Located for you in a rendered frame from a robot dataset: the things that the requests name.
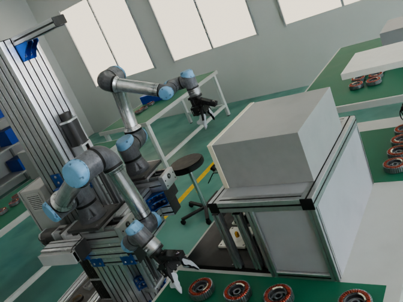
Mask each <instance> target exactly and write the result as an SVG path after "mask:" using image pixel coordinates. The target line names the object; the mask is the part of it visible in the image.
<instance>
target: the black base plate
mask: <svg viewBox="0 0 403 302"><path fill-rule="evenodd" d="M224 219H225V222H226V224H227V226H228V228H229V230H230V228H231V227H237V225H232V222H233V221H234V218H233V216H232V215H231V213H226V214H225V216H224ZM253 239H254V241H255V244H256V246H257V249H258V251H259V253H260V256H261V258H262V260H263V263H264V267H263V269H262V270H259V269H258V270H256V269H255V267H254V264H253V262H252V259H251V257H250V255H249V253H248V250H247V248H246V249H238V251H239V254H240V256H241V258H242V261H243V263H244V265H242V268H239V267H238V268H235V266H234V264H233V261H232V259H231V257H230V254H229V252H228V250H227V248H219V247H218V245H219V244H220V243H221V241H222V237H221V234H220V232H219V230H218V227H217V225H216V223H215V222H214V223H213V225H212V226H211V227H210V228H209V230H208V231H207V233H206V234H205V235H204V236H203V238H202V239H201V240H200V242H199V243H198V245H197V246H196V247H195V248H194V250H193V251H192V252H191V253H190V255H189V256H188V258H189V259H190V260H191V261H192V262H193V263H194V264H195V265H196V266H197V267H198V268H199V269H208V270H225V271H243V272H252V273H270V272H269V270H268V268H267V265H266V263H265V261H264V258H263V255H262V254H261V251H260V248H259V246H258V244H257V241H256V239H255V237H254V236H253ZM270 274H271V273H270Z"/></svg>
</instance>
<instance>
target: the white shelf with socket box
mask: <svg viewBox="0 0 403 302"><path fill-rule="evenodd" d="M401 67H403V41H401V42H398V43H393V44H389V45H386V46H382V47H377V48H374V49H370V50H365V51H362V52H358V53H355V54H354V56H353V57H352V58H351V60H350V62H349V63H348V65H347V66H346V67H345V69H344V70H343V72H342V73H341V78H342V80H346V79H350V78H355V77H360V76H365V75H368V74H373V73H379V72H382V71H387V70H392V69H396V68H401ZM402 111H403V103H402V106H401V109H400V111H399V115H400V117H401V113H402ZM402 115H403V113H402ZM401 119H402V120H403V118H402V117H401Z"/></svg>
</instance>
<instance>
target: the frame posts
mask: <svg viewBox="0 0 403 302"><path fill-rule="evenodd" d="M232 215H233V217H234V220H235V222H236V225H237V227H238V229H239V231H240V234H241V236H242V238H243V241H244V243H245V246H246V248H247V250H248V253H249V255H250V257H251V259H252V262H253V264H254V267H255V269H256V270H258V269H259V270H262V269H263V267H264V263H263V260H262V258H261V256H260V253H259V251H258V249H257V246H256V244H255V241H254V239H253V237H252V234H251V232H250V230H249V227H248V224H247V222H246V220H245V217H244V215H243V213H242V212H235V213H233V214H232ZM212 216H213V219H214V221H215V223H216V225H217V227H218V230H219V232H220V234H221V237H222V239H223V241H224V243H225V246H226V248H227V250H228V252H229V254H230V257H231V259H232V261H233V264H234V266H235V268H238V267H239V268H242V265H244V263H243V261H242V258H241V256H240V254H239V251H238V249H237V247H236V245H235V242H234V240H233V237H232V236H231V233H230V231H229V228H228V226H227V224H226V222H225V219H224V217H223V215H222V213H213V214H212Z"/></svg>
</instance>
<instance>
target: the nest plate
mask: <svg viewBox="0 0 403 302"><path fill-rule="evenodd" d="M249 230H250V232H251V234H252V237H253V236H254V234H253V231H252V229H251V227H250V226H249ZM229 231H230V233H231V236H232V237H233V240H234V242H235V245H236V247H237V248H238V249H246V246H245V243H244V241H243V238H242V236H241V234H240V232H239V229H238V227H231V228H230V230H229ZM235 231H237V232H238V233H239V235H240V236H239V237H236V236H235V234H234V233H235ZM218 247H219V248H226V246H225V243H224V241H223V240H222V241H221V243H220V244H219V245H218Z"/></svg>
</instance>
